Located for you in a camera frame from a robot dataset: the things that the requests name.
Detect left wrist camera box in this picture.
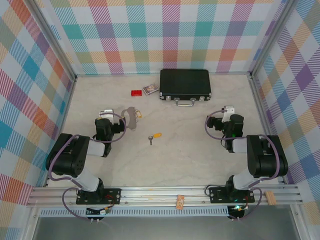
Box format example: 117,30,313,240
98,108,115,119

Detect aluminium side rail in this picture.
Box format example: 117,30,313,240
42,76,78,188
249,74,287,186

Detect long aluminium base rail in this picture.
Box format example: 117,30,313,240
26,185,302,208

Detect black carrying case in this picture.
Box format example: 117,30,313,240
159,69,212,107

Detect red black power wires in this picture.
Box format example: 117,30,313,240
100,193,118,216
234,196,251,213

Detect thin aluminium wall rail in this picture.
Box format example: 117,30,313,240
74,71,252,78

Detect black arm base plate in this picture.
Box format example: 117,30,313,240
75,187,122,206
208,186,256,204

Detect black round cable mount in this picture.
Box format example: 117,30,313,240
226,209,246,222
85,206,106,224

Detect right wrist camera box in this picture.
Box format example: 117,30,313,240
221,105,236,123

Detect small card box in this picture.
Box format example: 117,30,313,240
142,83,160,96

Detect aluminium corner post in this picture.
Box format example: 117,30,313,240
249,0,299,79
29,0,77,83

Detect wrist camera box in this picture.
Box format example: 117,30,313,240
221,105,236,123
98,108,115,119

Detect small orange printed card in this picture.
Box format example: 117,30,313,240
175,194,186,210

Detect slotted grey cable duct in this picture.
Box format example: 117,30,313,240
39,206,230,218

